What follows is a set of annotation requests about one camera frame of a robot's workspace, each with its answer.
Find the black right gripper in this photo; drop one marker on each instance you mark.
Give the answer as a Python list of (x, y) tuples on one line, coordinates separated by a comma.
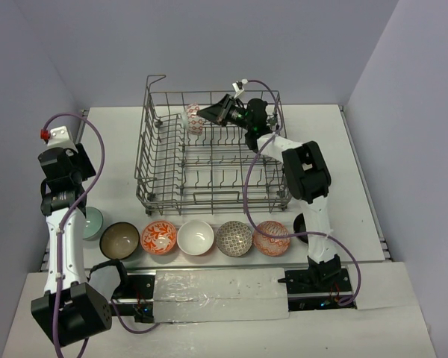
[(220, 112)]

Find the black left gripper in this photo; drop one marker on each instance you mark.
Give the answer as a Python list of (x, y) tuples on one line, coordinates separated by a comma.
[(84, 162)]

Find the white bowl red diamond pattern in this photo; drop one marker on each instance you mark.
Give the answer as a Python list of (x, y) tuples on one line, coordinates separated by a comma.
[(191, 122)]

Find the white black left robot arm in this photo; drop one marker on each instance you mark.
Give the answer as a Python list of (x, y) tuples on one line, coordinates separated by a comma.
[(74, 305)]

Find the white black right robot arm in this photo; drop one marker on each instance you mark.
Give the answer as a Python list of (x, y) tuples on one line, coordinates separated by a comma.
[(305, 171)]

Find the pale green bowl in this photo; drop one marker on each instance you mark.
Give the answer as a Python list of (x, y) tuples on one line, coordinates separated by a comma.
[(93, 223)]

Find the dark bowl beige inside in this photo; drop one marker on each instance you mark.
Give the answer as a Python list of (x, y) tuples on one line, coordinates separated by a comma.
[(119, 241)]

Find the orange floral pattern bowl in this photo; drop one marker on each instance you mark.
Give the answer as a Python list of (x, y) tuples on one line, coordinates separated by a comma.
[(158, 237)]

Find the plain white bowl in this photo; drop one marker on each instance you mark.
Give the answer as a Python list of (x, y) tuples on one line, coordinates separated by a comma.
[(195, 237)]

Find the grey geometric pattern bowl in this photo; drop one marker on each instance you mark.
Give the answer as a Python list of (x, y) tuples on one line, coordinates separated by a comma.
[(234, 238)]

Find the black bowl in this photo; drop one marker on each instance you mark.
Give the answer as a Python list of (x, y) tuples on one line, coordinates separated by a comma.
[(299, 226)]

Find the orange diamond pattern bowl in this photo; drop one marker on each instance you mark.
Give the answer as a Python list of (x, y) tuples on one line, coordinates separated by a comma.
[(266, 242)]

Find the grey taped cover panel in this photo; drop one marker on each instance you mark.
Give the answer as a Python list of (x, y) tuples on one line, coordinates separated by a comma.
[(219, 295)]

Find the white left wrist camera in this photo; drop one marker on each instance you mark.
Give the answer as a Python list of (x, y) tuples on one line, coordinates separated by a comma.
[(58, 137)]

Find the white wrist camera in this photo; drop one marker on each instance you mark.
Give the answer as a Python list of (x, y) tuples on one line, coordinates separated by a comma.
[(58, 137), (238, 87)]

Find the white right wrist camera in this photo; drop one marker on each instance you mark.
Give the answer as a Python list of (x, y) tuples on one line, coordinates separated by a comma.
[(238, 87)]

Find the grey wire dish rack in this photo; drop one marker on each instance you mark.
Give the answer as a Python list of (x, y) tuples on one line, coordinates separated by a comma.
[(180, 173)]

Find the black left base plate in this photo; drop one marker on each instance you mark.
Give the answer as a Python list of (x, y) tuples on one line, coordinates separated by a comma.
[(135, 298)]

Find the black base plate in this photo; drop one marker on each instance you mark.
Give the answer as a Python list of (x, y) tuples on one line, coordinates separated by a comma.
[(135, 298), (303, 295)]

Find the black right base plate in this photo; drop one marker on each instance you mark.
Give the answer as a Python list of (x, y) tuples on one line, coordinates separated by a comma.
[(303, 295)]

